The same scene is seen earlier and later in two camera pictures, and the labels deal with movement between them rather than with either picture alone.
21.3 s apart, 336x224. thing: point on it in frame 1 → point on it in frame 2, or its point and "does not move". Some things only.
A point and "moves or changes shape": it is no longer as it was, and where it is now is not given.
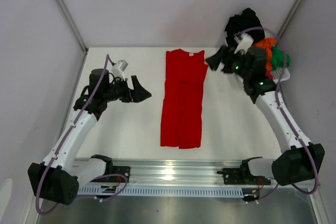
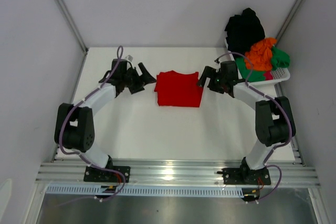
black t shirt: [237, 23] does not move
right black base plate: [234, 176] does not move
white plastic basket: [281, 73] does not move
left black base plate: [123, 170] does not move
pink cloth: [268, 73] does not move
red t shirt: [181, 109] moves or changes shape
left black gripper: [137, 95] → [145, 79]
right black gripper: [226, 60] → [210, 81]
